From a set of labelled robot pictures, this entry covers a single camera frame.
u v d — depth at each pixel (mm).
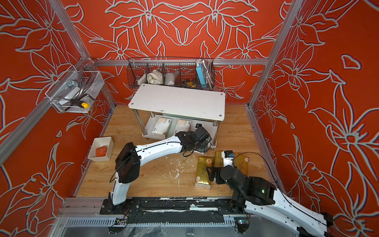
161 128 924
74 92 700
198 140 649
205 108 1360
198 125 767
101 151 874
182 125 925
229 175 500
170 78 948
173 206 742
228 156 610
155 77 878
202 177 770
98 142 948
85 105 612
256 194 468
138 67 948
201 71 836
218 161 827
